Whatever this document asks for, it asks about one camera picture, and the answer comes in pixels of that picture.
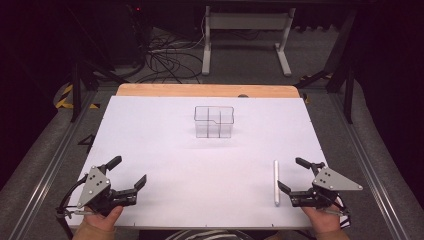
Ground white board sheet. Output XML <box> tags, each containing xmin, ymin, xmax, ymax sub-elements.
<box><xmin>63</xmin><ymin>95</ymin><xmax>352</xmax><ymax>231</ymax></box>

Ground black and yellow hazard tape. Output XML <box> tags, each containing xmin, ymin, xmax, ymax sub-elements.
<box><xmin>54</xmin><ymin>83</ymin><xmax>101</xmax><ymax>110</ymax></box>

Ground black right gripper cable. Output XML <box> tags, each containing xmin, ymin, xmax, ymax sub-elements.
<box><xmin>333</xmin><ymin>194</ymin><xmax>353</xmax><ymax>229</ymax></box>

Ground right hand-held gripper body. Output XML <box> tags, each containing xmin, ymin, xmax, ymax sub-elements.
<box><xmin>289</xmin><ymin>162</ymin><xmax>364</xmax><ymax>212</ymax></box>

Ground tangle of black floor cables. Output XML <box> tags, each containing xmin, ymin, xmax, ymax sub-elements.
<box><xmin>134</xmin><ymin>19</ymin><xmax>205</xmax><ymax>85</ymax></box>

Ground white metal stand frame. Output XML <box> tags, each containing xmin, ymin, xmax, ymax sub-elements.
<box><xmin>201</xmin><ymin>5</ymin><xmax>297</xmax><ymax>78</ymax></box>

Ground black metal stand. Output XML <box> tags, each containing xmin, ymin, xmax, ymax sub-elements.
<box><xmin>64</xmin><ymin>6</ymin><xmax>129</xmax><ymax>124</ymax></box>
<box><xmin>294</xmin><ymin>8</ymin><xmax>357</xmax><ymax>125</ymax></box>

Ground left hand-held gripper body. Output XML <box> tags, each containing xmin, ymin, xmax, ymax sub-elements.
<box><xmin>76</xmin><ymin>164</ymin><xmax>139</xmax><ymax>217</ymax></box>

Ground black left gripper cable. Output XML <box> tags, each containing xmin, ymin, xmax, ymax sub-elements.
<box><xmin>55</xmin><ymin>175</ymin><xmax>88</xmax><ymax>219</ymax></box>

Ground person's left hand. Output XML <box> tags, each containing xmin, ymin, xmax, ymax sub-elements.
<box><xmin>82</xmin><ymin>205</ymin><xmax>125</xmax><ymax>233</ymax></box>

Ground clear plastic organizer box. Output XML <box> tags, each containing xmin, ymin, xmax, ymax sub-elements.
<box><xmin>194</xmin><ymin>105</ymin><xmax>235</xmax><ymax>140</ymax></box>

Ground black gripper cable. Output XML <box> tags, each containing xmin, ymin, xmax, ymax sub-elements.
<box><xmin>55</xmin><ymin>175</ymin><xmax>88</xmax><ymax>219</ymax></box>
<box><xmin>333</xmin><ymin>194</ymin><xmax>353</xmax><ymax>229</ymax></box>

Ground white pen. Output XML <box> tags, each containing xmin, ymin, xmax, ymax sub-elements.
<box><xmin>273</xmin><ymin>159</ymin><xmax>281</xmax><ymax>207</ymax></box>

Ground aluminium rail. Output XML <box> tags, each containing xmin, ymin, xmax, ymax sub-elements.
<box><xmin>328</xmin><ymin>91</ymin><xmax>416</xmax><ymax>240</ymax></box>
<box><xmin>8</xmin><ymin>89</ymin><xmax>101</xmax><ymax>240</ymax></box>

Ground black equipment box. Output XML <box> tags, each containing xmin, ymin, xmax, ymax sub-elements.
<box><xmin>108</xmin><ymin>2</ymin><xmax>149</xmax><ymax>68</ymax></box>

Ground white cables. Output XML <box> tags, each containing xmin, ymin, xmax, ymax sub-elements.
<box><xmin>164</xmin><ymin>228</ymin><xmax>249</xmax><ymax>240</ymax></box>

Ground person's right hand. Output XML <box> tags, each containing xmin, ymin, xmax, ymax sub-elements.
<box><xmin>301</xmin><ymin>205</ymin><xmax>343</xmax><ymax>235</ymax></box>

